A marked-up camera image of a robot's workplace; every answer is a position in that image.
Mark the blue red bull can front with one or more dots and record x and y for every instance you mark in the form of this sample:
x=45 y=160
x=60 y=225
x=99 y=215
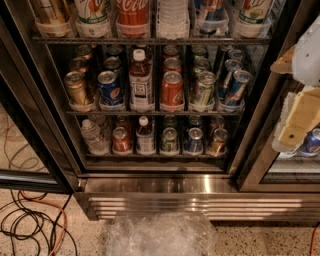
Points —
x=241 y=78

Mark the blue pepsi can front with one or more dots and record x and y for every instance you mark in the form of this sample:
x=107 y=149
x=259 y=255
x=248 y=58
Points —
x=110 y=88

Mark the blue can lower shelf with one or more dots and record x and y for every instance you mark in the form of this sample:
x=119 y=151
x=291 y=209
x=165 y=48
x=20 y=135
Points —
x=193 y=141

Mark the clear water bottle lower shelf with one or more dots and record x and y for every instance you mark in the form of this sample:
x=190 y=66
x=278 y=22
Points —
x=91 y=133

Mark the red coca-cola bottle top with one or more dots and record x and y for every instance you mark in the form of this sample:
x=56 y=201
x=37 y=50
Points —
x=131 y=15

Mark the gold can front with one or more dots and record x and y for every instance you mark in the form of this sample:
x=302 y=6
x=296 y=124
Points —
x=76 y=86

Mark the clear water bottle top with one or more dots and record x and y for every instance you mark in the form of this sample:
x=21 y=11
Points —
x=172 y=15

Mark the blue can right compartment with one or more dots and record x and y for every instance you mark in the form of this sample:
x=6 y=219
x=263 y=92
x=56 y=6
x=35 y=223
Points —
x=311 y=143

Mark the stainless steel fridge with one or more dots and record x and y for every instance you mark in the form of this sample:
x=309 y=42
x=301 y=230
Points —
x=239 y=186

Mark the green label bottle top left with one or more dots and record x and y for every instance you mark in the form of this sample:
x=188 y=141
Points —
x=92 y=14

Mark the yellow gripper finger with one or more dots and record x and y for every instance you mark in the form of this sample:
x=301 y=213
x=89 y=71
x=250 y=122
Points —
x=303 y=117

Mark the red can lower shelf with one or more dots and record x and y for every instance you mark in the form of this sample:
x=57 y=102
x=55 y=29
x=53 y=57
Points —
x=121 y=139

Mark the green label bottle top right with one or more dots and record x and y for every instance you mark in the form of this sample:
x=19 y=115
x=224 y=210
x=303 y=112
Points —
x=254 y=12

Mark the gold can lower shelf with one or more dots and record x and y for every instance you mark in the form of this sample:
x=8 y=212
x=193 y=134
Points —
x=218 y=141

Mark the white padded gripper finger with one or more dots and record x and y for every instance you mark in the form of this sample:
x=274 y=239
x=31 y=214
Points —
x=277 y=145

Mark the brown tea bottle middle shelf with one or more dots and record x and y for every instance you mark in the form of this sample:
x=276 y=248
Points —
x=140 y=78

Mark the green can lower shelf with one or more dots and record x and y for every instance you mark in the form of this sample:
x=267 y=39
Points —
x=169 y=140

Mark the clear plastic bag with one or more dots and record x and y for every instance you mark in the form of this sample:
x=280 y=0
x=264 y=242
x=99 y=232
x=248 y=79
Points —
x=161 y=234

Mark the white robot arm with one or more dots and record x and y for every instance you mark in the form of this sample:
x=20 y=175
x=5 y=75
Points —
x=302 y=60

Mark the green label bottle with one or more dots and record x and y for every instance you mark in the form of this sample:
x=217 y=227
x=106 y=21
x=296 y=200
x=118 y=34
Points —
x=92 y=14
x=254 y=12

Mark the green soda can front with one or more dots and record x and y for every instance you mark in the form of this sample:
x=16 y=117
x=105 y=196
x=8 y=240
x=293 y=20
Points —
x=203 y=88

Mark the red cola can front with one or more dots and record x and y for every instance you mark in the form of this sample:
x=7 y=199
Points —
x=172 y=88

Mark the tea bottle lower shelf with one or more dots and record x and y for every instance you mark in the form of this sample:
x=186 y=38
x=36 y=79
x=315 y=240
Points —
x=145 y=136

